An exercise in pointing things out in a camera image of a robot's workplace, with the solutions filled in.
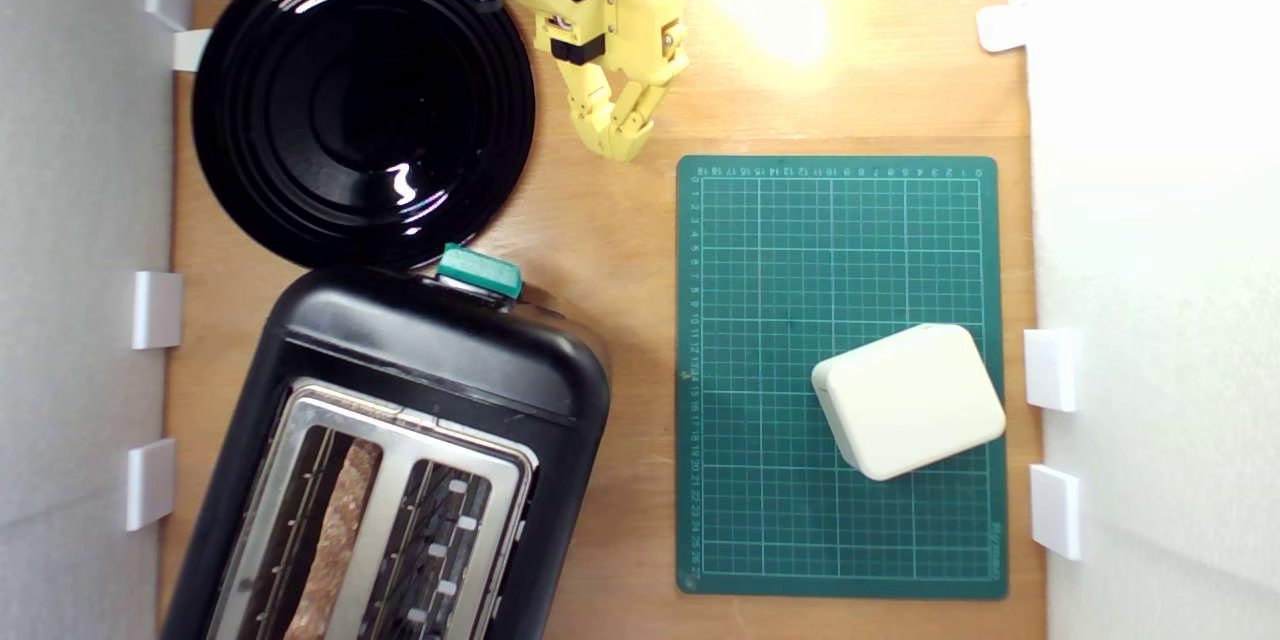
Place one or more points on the green toaster lever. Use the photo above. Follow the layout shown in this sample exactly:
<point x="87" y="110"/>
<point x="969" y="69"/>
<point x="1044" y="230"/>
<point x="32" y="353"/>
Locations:
<point x="482" y="270"/>

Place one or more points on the black two-slot toaster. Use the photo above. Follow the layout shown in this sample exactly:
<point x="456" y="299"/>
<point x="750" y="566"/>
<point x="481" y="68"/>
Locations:
<point x="440" y="350"/>

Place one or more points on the green cutting mat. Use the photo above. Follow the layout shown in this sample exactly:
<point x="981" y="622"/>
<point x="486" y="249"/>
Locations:
<point x="800" y="270"/>

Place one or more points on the black round plate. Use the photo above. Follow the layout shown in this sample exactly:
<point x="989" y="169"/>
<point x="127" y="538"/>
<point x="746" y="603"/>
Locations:
<point x="300" y="120"/>

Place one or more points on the white rounded block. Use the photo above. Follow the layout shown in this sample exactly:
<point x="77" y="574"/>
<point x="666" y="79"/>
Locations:
<point x="910" y="400"/>

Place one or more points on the brown bread slice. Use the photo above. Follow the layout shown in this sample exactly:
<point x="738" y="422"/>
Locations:
<point x="335" y="540"/>

